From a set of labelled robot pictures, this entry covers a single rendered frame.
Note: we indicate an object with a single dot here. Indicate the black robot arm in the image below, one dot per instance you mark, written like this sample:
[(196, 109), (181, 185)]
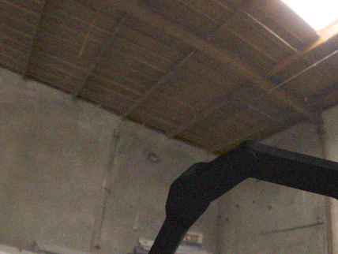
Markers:
[(192, 192)]

